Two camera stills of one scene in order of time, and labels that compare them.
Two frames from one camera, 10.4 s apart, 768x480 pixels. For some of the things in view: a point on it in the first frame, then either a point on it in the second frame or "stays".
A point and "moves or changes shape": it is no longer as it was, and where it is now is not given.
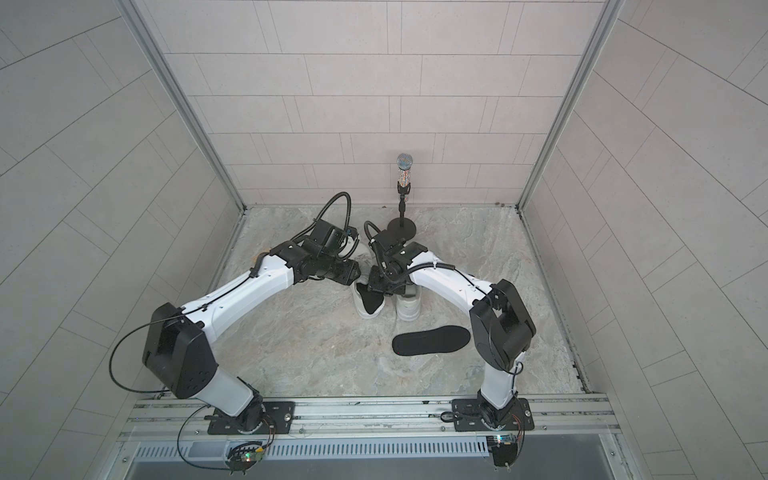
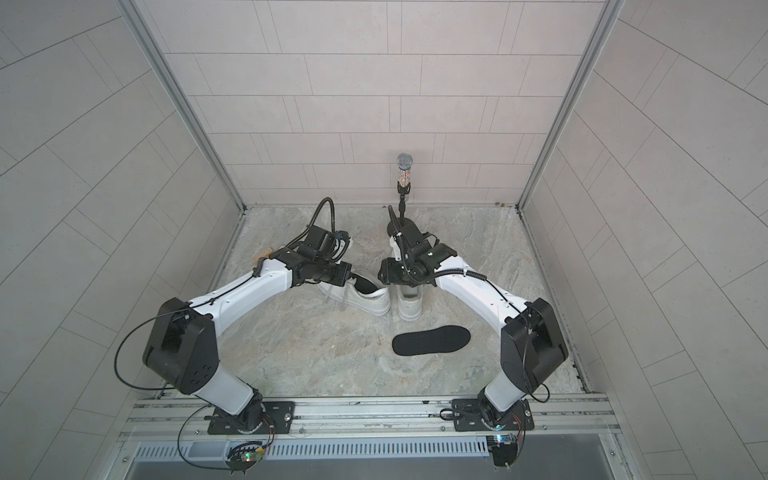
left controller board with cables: (245, 456) stays
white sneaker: (408, 307) stays
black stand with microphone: (402, 228) stays
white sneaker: (367, 262) -> (376, 302)
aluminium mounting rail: (575, 418) stays
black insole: (371, 299) moves or changes shape
